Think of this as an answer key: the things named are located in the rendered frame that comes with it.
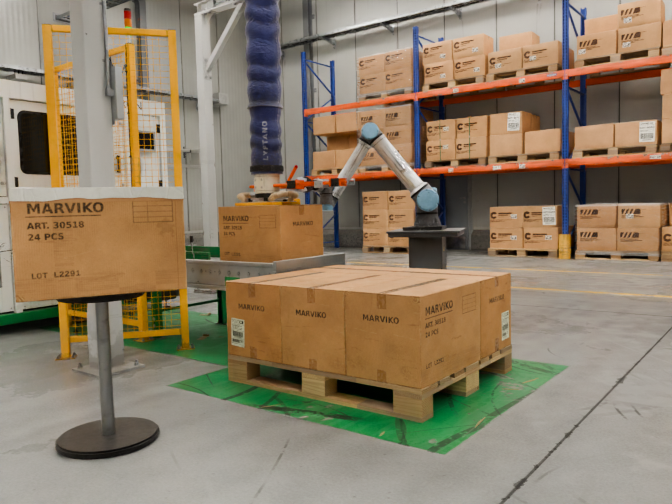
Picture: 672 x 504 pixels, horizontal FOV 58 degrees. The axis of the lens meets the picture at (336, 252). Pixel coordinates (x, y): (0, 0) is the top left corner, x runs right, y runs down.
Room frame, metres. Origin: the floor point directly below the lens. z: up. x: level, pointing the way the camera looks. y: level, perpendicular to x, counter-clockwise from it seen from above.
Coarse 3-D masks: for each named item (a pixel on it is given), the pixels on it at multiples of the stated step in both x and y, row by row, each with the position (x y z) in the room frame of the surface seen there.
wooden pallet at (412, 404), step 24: (240, 360) 3.21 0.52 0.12; (480, 360) 3.01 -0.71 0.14; (504, 360) 3.25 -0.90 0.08; (264, 384) 3.10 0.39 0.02; (288, 384) 3.09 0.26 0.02; (312, 384) 2.90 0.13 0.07; (336, 384) 2.93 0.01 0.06; (384, 384) 2.65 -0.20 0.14; (432, 384) 2.61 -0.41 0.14; (456, 384) 2.91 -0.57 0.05; (360, 408) 2.73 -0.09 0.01; (384, 408) 2.68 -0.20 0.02; (408, 408) 2.58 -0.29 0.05; (432, 408) 2.61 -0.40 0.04
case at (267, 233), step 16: (224, 208) 4.15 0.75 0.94; (240, 208) 4.04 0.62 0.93; (256, 208) 3.95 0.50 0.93; (272, 208) 3.85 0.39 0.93; (288, 208) 3.86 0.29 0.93; (304, 208) 3.98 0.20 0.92; (320, 208) 4.10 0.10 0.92; (224, 224) 4.15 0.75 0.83; (240, 224) 4.05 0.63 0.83; (256, 224) 3.95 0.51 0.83; (272, 224) 3.85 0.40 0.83; (288, 224) 3.86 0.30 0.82; (304, 224) 3.97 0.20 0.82; (320, 224) 4.09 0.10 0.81; (224, 240) 4.16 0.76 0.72; (240, 240) 4.05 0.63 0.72; (256, 240) 3.95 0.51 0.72; (272, 240) 3.86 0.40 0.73; (288, 240) 3.86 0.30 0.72; (304, 240) 3.97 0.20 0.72; (320, 240) 4.09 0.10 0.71; (224, 256) 4.16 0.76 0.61; (240, 256) 4.06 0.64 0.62; (256, 256) 3.96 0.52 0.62; (272, 256) 3.86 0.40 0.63; (288, 256) 3.85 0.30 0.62; (304, 256) 3.97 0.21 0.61
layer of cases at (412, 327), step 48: (240, 288) 3.20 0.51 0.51; (288, 288) 2.99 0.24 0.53; (336, 288) 2.86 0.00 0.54; (384, 288) 2.81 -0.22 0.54; (432, 288) 2.77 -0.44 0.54; (480, 288) 3.02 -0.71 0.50; (240, 336) 3.21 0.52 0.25; (288, 336) 3.00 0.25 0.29; (336, 336) 2.81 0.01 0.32; (384, 336) 2.65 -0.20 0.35; (432, 336) 2.62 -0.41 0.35; (480, 336) 3.02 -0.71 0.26
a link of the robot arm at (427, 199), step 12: (372, 132) 4.16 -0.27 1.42; (372, 144) 4.20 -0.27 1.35; (384, 144) 4.17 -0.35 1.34; (384, 156) 4.18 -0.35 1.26; (396, 156) 4.16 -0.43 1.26; (396, 168) 4.16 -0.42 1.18; (408, 168) 4.16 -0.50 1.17; (408, 180) 4.15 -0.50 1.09; (420, 180) 4.16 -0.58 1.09; (420, 192) 4.10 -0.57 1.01; (432, 192) 4.09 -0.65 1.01; (420, 204) 4.10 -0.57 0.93; (432, 204) 4.10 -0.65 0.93
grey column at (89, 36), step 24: (72, 0) 3.54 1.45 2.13; (96, 0) 3.56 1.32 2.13; (72, 24) 3.55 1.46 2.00; (96, 24) 3.56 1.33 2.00; (72, 48) 3.56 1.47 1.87; (96, 48) 3.55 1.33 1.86; (96, 72) 3.55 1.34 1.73; (96, 96) 3.54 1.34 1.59; (96, 120) 3.53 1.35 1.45; (96, 144) 3.53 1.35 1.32; (96, 168) 3.52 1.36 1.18; (120, 312) 3.60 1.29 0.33; (96, 336) 3.51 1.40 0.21; (120, 336) 3.60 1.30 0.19; (96, 360) 3.52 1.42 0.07; (120, 360) 3.59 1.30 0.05
